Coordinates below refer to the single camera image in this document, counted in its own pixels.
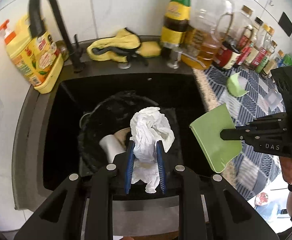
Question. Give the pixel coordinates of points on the green yellow label bottle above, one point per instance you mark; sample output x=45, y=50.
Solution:
x=175, y=24

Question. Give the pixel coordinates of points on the clear glass bowl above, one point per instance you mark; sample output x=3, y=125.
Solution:
x=273, y=98

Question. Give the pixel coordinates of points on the yellow dish soap bottle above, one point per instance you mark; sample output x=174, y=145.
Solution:
x=38, y=59

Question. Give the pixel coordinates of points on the black sink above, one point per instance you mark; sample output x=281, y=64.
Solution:
x=87, y=109

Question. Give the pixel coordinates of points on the clear plastic measuring cup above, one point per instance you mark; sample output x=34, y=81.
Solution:
x=111, y=146

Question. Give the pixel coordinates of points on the clear bottle large red label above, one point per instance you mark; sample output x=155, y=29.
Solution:
x=259, y=60

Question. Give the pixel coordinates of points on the brown bottle red label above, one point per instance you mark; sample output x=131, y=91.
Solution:
x=246, y=51

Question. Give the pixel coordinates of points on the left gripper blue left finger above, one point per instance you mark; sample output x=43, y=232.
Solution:
x=130, y=160

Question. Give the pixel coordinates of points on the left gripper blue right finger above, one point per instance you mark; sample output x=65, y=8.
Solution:
x=161, y=168

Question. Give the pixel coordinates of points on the blue patterned tablecloth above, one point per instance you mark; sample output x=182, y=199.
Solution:
x=220, y=140

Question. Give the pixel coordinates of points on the green plastic bag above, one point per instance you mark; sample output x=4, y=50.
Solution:
x=287, y=60

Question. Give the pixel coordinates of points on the cooking oil jug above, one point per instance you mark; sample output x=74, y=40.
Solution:
x=210, y=21

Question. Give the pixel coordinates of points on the dark sauce bottle cream label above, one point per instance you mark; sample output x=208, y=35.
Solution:
x=276, y=62

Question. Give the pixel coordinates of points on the green paper scrap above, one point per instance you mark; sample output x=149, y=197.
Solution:
x=207, y=129

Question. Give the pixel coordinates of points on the yellow cleaning cloth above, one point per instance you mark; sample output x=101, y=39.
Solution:
x=124, y=47

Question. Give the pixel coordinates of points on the white tissue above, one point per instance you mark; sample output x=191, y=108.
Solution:
x=148, y=126

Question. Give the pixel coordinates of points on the soy sauce jug red label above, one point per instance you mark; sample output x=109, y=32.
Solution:
x=238, y=36

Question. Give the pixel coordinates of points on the black trash basket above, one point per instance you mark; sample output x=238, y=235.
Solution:
x=112, y=115

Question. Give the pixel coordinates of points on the person's right hand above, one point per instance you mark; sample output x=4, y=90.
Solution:
x=286, y=167

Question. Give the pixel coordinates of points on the clear bottle yellow cap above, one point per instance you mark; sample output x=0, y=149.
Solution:
x=258, y=45

